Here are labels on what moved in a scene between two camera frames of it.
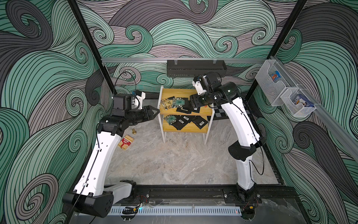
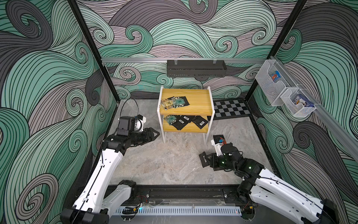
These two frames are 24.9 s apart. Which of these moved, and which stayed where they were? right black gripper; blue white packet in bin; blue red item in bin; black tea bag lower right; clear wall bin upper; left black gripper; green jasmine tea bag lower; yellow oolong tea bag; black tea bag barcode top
Moved: black tea bag barcode top; left black gripper; right black gripper
Stayed: green jasmine tea bag lower; yellow oolong tea bag; blue white packet in bin; black tea bag lower right; clear wall bin upper; blue red item in bin
